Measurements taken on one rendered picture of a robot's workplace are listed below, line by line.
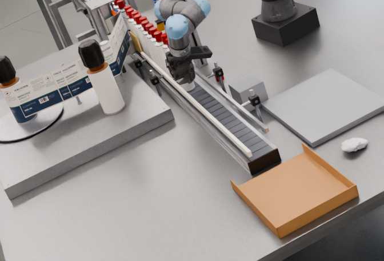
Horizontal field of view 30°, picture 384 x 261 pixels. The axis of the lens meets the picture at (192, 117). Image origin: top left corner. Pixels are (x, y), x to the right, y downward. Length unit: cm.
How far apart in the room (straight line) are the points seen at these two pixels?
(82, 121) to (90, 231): 66
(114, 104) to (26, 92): 38
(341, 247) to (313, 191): 75
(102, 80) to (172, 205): 68
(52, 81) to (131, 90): 32
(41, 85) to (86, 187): 59
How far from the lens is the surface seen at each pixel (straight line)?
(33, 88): 294
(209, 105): 260
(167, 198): 229
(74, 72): 294
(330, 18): 310
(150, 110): 271
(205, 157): 241
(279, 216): 206
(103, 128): 273
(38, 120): 297
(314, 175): 217
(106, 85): 274
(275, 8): 298
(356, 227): 290
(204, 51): 261
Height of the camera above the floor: 211
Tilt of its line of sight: 29 degrees down
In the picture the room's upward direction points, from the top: 20 degrees counter-clockwise
